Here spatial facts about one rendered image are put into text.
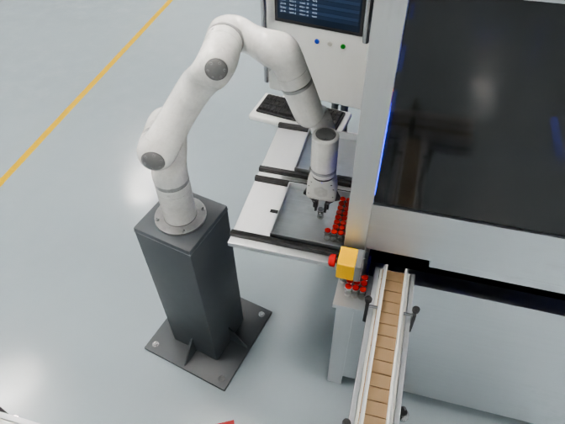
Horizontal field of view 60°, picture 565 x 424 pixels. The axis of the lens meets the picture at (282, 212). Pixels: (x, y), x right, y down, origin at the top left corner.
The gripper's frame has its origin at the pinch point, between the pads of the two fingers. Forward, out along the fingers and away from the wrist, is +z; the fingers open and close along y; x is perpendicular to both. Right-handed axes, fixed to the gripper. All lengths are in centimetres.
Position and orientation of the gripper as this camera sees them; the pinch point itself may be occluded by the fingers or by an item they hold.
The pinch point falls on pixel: (320, 204)
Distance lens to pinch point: 171.8
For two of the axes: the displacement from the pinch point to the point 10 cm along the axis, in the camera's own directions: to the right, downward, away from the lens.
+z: 0.2, 6.7, 7.4
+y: 9.6, 1.8, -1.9
